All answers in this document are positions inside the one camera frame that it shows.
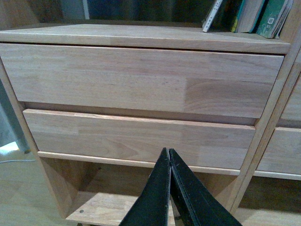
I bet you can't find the teal thick book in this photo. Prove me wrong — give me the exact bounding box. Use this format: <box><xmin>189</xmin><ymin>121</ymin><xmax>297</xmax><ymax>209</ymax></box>
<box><xmin>211</xmin><ymin>0</ymin><xmax>269</xmax><ymax>33</ymax></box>

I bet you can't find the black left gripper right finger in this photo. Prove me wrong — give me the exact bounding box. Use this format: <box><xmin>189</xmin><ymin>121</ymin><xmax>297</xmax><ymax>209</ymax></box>
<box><xmin>169</xmin><ymin>149</ymin><xmax>241</xmax><ymax>226</ymax></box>

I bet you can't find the upper left wooden drawer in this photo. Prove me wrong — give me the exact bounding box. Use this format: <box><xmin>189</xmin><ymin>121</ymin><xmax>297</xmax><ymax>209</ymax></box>
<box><xmin>0</xmin><ymin>44</ymin><xmax>283</xmax><ymax>118</ymax></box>

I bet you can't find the white red spine book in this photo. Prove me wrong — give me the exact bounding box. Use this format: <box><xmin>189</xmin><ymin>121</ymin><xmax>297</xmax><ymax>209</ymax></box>
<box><xmin>202</xmin><ymin>0</ymin><xmax>223</xmax><ymax>32</ymax></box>

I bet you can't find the wooden drawer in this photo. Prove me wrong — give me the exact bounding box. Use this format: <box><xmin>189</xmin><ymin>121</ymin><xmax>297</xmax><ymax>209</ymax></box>
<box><xmin>257</xmin><ymin>127</ymin><xmax>301</xmax><ymax>175</ymax></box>
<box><xmin>0</xmin><ymin>44</ymin><xmax>283</xmax><ymax>118</ymax></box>
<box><xmin>280</xmin><ymin>75</ymin><xmax>301</xmax><ymax>121</ymax></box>
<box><xmin>23</xmin><ymin>109</ymin><xmax>255</xmax><ymax>170</ymax></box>

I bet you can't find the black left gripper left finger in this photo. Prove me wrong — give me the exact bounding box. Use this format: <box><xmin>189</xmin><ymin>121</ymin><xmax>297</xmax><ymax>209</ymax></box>
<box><xmin>120</xmin><ymin>148</ymin><xmax>171</xmax><ymax>226</ymax></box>

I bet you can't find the lower left wooden drawer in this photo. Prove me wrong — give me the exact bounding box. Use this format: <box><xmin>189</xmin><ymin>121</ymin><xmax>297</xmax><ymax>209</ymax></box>
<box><xmin>23</xmin><ymin>109</ymin><xmax>255</xmax><ymax>170</ymax></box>

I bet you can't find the left wooden shelf unit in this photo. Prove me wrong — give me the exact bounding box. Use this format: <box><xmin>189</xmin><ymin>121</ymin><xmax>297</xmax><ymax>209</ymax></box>
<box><xmin>0</xmin><ymin>0</ymin><xmax>301</xmax><ymax>226</ymax></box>

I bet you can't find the white floor cable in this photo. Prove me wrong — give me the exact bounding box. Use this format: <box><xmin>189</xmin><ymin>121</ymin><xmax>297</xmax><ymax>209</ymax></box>
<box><xmin>0</xmin><ymin>159</ymin><xmax>36</xmax><ymax>165</ymax></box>

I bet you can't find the lower right wooden drawer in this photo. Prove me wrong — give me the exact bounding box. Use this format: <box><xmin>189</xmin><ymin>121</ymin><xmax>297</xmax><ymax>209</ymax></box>
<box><xmin>257</xmin><ymin>127</ymin><xmax>301</xmax><ymax>175</ymax></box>

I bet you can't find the upper right wooden drawer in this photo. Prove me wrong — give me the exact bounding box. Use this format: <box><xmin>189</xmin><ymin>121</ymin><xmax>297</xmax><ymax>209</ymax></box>
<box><xmin>280</xmin><ymin>75</ymin><xmax>301</xmax><ymax>121</ymax></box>

